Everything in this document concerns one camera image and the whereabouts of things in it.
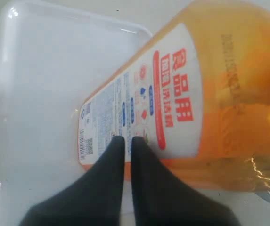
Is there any orange pump soap bottle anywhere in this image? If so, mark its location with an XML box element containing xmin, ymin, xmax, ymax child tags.
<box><xmin>78</xmin><ymin>0</ymin><xmax>270</xmax><ymax>191</ymax></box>

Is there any white rectangular plastic tray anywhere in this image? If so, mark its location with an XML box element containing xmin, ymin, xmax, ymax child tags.
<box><xmin>0</xmin><ymin>0</ymin><xmax>151</xmax><ymax>226</ymax></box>

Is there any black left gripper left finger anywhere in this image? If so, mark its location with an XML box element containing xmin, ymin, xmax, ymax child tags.
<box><xmin>20</xmin><ymin>136</ymin><xmax>125</xmax><ymax>226</ymax></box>

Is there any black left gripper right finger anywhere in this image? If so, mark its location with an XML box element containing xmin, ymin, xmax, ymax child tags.
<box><xmin>131</xmin><ymin>137</ymin><xmax>240</xmax><ymax>226</ymax></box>

